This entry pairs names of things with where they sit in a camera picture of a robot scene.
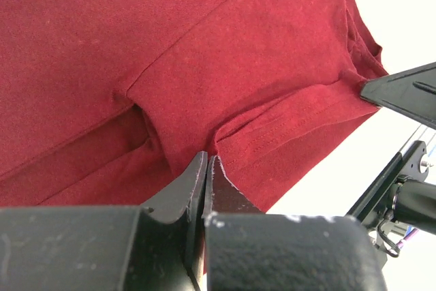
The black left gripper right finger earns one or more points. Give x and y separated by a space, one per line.
249 250

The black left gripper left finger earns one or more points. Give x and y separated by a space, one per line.
157 245

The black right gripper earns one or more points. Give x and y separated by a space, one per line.
399 194

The dark red t-shirt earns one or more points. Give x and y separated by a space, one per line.
107 101

